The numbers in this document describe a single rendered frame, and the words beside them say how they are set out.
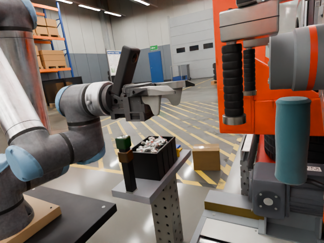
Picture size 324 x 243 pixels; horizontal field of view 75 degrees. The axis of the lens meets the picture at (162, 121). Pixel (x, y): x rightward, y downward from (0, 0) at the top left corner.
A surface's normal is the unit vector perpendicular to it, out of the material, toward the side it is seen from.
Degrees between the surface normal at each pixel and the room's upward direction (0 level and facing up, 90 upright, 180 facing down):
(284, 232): 0
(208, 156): 90
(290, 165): 89
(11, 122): 61
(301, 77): 116
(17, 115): 53
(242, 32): 90
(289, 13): 90
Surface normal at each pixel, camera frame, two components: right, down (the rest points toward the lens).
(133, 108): -0.45, 0.26
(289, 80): -0.26, 0.84
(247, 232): -0.12, -0.96
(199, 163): -0.25, 0.26
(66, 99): -0.46, -0.04
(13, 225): 0.73, -0.25
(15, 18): 0.71, 0.18
